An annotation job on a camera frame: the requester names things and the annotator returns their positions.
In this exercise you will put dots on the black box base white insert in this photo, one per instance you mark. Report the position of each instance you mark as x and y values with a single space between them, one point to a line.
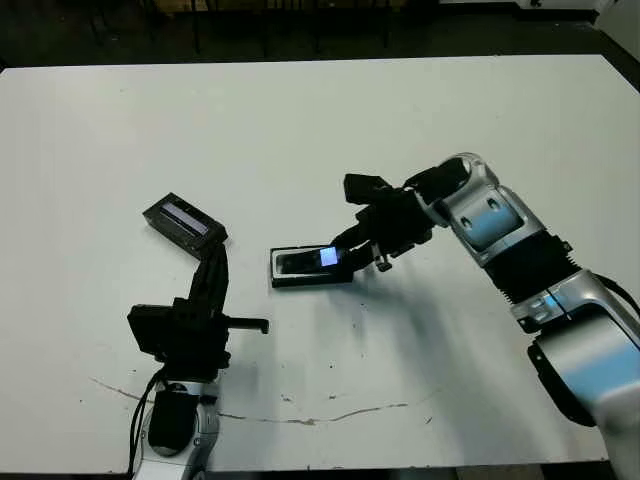
300 282

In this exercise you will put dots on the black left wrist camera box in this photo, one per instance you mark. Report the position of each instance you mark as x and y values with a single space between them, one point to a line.
150 327

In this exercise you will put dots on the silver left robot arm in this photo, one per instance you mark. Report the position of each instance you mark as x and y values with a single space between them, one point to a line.
172 425

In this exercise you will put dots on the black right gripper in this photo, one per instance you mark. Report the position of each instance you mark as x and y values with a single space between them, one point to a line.
395 225

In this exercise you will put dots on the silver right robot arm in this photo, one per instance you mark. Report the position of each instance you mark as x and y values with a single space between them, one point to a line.
500 220

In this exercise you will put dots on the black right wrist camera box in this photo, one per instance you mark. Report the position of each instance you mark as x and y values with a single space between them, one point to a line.
362 189

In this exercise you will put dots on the black printed box lid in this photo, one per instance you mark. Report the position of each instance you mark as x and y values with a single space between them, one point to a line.
182 215

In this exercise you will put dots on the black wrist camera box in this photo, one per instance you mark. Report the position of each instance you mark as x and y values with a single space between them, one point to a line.
150 327
362 189

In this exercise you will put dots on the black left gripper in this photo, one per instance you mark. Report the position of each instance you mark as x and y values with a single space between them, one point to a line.
200 340

